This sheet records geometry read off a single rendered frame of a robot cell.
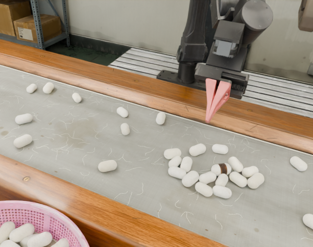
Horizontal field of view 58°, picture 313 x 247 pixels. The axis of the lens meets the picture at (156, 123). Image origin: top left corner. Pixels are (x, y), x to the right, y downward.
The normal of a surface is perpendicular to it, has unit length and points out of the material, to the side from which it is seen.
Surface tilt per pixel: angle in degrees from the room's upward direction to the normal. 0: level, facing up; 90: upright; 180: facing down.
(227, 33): 40
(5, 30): 90
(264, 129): 45
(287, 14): 90
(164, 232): 0
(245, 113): 0
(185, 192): 0
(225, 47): 76
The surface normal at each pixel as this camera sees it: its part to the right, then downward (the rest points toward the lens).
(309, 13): -0.35, 0.26
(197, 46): 0.12, 0.60
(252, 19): 0.14, -0.18
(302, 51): -0.34, 0.52
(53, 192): 0.07, -0.81
